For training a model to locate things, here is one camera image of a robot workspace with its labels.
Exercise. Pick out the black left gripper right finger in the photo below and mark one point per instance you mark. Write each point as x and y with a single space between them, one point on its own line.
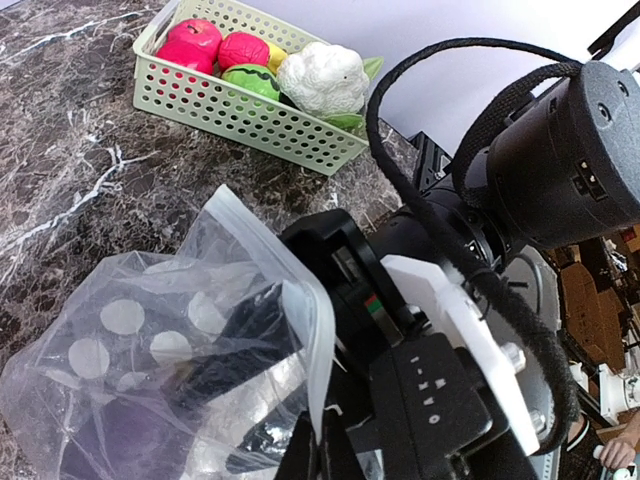
338 460

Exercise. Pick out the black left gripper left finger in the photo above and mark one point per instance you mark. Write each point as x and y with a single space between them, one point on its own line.
301 458

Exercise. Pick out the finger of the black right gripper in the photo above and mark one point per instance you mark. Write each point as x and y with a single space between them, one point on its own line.
263 445

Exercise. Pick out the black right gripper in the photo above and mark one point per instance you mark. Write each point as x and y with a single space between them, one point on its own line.
371 314

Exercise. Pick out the clear zip top bag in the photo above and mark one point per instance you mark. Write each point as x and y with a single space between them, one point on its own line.
133 326

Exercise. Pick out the purple fake eggplant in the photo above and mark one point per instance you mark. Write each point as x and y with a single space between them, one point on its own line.
125 440

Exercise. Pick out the white fake cauliflower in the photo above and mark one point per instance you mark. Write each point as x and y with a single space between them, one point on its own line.
329 83

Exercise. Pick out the red fake round fruit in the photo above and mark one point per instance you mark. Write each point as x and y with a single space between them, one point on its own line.
242 48

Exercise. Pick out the red fake apple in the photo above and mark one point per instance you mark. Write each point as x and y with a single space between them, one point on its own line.
198 32

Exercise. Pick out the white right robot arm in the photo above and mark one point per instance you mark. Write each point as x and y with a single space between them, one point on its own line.
552 160

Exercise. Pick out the green striped fake ball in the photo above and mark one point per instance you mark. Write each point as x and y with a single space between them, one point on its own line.
255 78

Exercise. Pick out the yellow fake pepper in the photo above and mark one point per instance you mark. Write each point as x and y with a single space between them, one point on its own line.
276 56

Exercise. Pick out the red fake fruit in basket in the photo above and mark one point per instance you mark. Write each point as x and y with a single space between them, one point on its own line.
187 55

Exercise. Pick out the pale green plastic basket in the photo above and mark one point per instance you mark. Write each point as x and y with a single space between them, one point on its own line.
213 105

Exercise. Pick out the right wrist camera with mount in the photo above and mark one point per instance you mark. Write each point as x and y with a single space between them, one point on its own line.
447 404

